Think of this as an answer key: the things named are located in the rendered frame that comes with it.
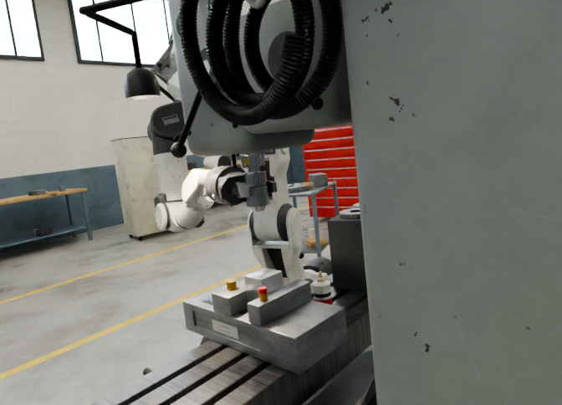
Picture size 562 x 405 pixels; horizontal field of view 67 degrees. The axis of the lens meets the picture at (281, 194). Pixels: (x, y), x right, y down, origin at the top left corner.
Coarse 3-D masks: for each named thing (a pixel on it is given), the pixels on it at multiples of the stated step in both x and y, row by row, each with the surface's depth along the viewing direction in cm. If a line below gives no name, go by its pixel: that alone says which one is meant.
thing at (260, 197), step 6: (246, 180) 84; (252, 180) 83; (258, 180) 83; (264, 180) 84; (252, 186) 83; (258, 186) 83; (264, 186) 84; (258, 192) 83; (264, 192) 84; (246, 198) 85; (252, 198) 84; (258, 198) 83; (264, 198) 84; (252, 204) 84; (258, 204) 84; (264, 204) 84
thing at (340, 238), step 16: (352, 208) 116; (336, 224) 109; (352, 224) 107; (336, 240) 110; (352, 240) 107; (336, 256) 111; (352, 256) 108; (336, 272) 111; (352, 272) 109; (336, 288) 112; (352, 288) 110
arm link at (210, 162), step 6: (210, 156) 105; (216, 156) 101; (222, 156) 99; (228, 156) 100; (204, 162) 106; (210, 162) 103; (216, 162) 100; (222, 162) 100; (228, 162) 100; (210, 168) 106; (216, 168) 98; (204, 174) 101; (210, 174) 97; (204, 186) 98; (204, 192) 101
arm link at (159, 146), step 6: (150, 126) 128; (150, 132) 131; (156, 138) 125; (162, 138) 125; (168, 138) 127; (174, 138) 132; (156, 144) 125; (162, 144) 125; (168, 144) 125; (156, 150) 125; (162, 150) 124; (168, 150) 125
